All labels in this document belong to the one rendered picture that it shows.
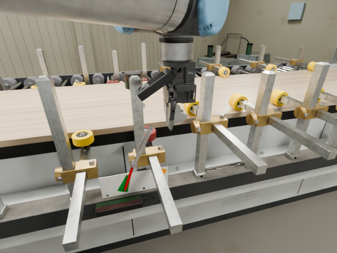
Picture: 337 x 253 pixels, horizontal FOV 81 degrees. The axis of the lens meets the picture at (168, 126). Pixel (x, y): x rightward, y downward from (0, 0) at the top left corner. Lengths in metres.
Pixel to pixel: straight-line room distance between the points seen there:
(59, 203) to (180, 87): 0.62
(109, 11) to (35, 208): 0.79
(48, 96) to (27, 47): 3.93
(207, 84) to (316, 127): 1.01
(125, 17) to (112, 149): 0.78
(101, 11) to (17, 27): 4.32
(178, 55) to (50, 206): 0.70
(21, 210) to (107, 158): 0.36
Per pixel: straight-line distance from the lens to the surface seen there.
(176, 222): 0.54
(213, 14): 0.34
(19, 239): 1.06
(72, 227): 0.60
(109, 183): 0.80
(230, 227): 1.66
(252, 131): 0.92
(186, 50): 0.53
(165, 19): 0.29
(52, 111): 0.67
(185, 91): 0.56
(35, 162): 1.05
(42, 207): 0.90
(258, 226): 1.73
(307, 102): 1.05
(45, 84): 0.65
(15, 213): 0.94
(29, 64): 4.60
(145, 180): 0.81
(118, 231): 1.37
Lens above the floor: 1.29
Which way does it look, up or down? 27 degrees down
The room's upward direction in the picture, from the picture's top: straight up
